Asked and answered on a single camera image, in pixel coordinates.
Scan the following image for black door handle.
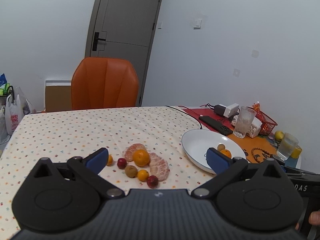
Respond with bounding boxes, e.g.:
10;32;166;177
92;32;107;51

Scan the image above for floral tablecloth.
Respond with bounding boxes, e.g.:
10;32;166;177
0;106;218;233

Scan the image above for small clear glass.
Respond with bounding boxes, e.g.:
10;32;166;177
276;132;299;161

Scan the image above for white plate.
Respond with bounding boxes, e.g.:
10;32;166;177
182;129;247;175

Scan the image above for person's right hand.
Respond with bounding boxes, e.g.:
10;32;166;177
309;211;320;226

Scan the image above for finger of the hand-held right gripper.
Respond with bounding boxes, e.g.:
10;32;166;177
272;155;320;178

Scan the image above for orange chair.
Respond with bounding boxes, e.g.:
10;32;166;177
71;57;139;110

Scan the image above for patterned tissue box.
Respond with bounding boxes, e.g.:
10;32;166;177
231;116;263;139

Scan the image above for red mat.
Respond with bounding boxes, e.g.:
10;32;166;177
176;106;240;134

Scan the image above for peeled orange half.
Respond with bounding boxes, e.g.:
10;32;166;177
122;143;147;162
149;152;170;181

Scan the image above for white charger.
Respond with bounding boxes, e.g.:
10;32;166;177
223;103;240;118

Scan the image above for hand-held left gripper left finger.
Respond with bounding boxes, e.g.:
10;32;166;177
33;147;125;201

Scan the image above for grey door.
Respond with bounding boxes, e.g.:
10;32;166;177
85;0;166;107

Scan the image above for red plastic basket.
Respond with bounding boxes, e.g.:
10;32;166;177
255;110;278;136

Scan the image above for large orange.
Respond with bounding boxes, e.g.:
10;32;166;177
132;149;150;167

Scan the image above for blue green packets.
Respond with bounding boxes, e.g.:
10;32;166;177
0;73;14;97

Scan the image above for black phone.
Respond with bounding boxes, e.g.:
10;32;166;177
199;115;233;136

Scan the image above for black charger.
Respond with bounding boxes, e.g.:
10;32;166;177
214;104;227;117

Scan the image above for tall clear glass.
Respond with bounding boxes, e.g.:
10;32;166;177
233;106;257;139

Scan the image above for white plastic bag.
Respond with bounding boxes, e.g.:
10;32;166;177
5;94;25;135

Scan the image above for clear plastic bag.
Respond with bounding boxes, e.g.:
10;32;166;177
15;87;35;117

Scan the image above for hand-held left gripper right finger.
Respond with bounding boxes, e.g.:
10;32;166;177
191;147;285;200

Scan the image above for yellow cup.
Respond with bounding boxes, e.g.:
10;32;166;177
291;145;303;159

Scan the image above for black cable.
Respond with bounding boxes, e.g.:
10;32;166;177
165;105;203;130

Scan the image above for orange cat mat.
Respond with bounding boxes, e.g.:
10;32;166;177
226;132;285;164

